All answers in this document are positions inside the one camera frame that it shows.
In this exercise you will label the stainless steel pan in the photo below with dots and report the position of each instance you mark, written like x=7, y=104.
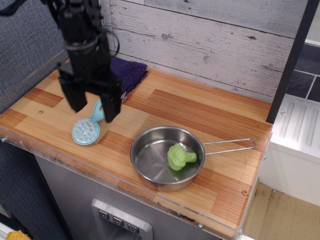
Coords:
x=148, y=155

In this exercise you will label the purple folded towel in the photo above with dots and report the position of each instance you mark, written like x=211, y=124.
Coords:
x=131, y=72

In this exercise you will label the black right frame post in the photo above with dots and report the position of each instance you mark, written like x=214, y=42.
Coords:
x=299, y=41

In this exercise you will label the clear acrylic edge guard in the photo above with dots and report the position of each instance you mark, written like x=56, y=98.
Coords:
x=170, y=202

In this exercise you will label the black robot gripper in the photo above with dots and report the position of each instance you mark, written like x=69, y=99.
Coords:
x=89, y=70

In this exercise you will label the green toy broccoli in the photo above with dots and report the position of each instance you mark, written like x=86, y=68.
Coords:
x=178, y=157

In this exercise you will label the silver dispenser control panel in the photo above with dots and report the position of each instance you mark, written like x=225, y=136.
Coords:
x=116, y=224

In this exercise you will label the light blue scrub brush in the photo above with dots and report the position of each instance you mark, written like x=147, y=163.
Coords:
x=86, y=131

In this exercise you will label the yellow toy object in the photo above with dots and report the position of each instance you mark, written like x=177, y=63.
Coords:
x=17, y=235

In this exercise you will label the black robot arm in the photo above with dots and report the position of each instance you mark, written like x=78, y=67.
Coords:
x=78, y=20

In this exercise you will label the stainless steel cabinet front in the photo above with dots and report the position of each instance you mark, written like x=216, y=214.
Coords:
x=73, y=193

